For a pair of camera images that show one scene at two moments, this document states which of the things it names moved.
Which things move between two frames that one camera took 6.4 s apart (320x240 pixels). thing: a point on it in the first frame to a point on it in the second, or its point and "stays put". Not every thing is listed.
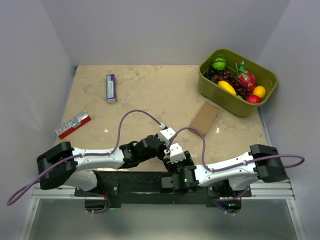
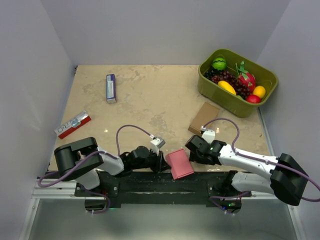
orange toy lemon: x=259 y=91 stays put
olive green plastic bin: x=223 y=97 stays put
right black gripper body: x=175 y=167 to x=196 y=157
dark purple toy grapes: x=229 y=77 stays put
